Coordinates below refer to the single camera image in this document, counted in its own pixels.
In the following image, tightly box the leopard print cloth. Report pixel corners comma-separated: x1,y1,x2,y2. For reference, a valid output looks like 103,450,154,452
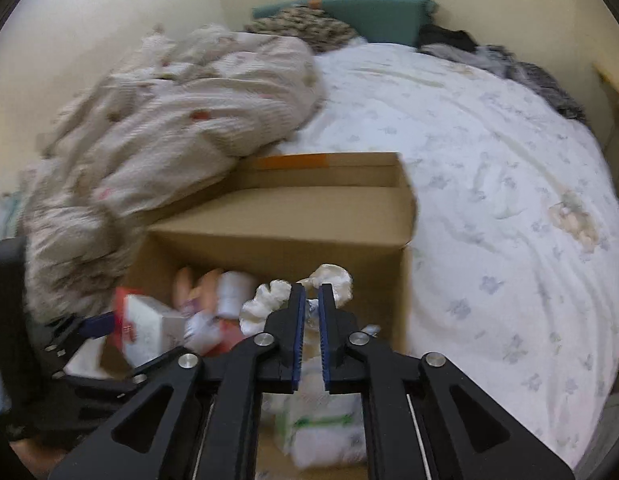
243,6,361,54

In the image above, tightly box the white bead string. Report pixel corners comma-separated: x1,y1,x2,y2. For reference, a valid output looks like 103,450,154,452
238,262,355,337

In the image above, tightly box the white red carton box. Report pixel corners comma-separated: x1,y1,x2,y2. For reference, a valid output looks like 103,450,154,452
113,287,186,367

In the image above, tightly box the red small box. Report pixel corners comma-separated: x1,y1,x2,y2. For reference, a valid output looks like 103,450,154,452
207,318,246,356

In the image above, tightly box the beige patterned blanket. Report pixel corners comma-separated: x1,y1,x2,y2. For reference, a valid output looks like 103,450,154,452
21,25,325,323

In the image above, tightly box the brown cardboard box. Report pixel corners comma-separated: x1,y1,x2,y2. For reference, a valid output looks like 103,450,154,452
120,153,417,353

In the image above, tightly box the white green medicine box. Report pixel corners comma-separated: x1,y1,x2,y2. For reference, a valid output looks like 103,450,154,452
274,373,367,470

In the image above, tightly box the white floral bed sheet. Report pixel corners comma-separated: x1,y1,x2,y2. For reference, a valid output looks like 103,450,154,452
281,44,619,466

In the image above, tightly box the green pillow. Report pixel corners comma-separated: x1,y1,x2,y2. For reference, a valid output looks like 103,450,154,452
251,0,439,47

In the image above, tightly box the white cap bottle in box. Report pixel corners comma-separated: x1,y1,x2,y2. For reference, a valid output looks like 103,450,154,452
216,271,257,320

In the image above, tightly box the dark clothes pile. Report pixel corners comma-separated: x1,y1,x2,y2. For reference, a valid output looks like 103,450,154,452
416,24,588,125

